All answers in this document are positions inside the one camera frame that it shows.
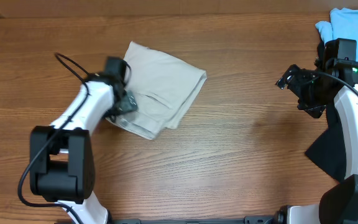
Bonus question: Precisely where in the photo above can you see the beige khaki shorts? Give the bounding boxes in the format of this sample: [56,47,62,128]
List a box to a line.
[107,42,207,140]

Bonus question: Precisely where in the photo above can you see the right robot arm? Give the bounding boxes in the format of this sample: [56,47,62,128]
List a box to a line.
[271,38,358,223]

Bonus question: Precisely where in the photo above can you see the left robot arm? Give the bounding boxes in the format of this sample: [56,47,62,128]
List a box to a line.
[17,57,138,223]

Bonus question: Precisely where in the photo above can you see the black garment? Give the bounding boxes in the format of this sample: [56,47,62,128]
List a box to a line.
[305,40,347,183]

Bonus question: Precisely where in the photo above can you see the light blue shirt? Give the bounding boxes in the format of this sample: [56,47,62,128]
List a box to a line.
[315,7,358,62]

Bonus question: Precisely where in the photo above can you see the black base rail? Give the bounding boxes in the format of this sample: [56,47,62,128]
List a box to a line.
[107,215,273,224]

